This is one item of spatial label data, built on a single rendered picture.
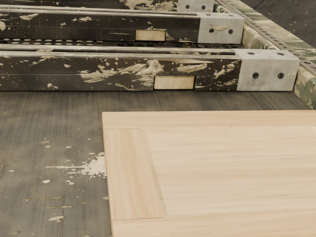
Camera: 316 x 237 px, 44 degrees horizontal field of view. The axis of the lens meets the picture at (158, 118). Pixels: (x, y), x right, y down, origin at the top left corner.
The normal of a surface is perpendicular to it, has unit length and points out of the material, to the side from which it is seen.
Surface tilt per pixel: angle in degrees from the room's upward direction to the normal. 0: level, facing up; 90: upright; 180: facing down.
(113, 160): 50
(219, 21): 90
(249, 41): 40
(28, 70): 90
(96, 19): 90
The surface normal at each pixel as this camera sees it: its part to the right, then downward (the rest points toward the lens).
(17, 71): 0.17, 0.48
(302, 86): -0.98, 0.01
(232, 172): 0.07, -0.88
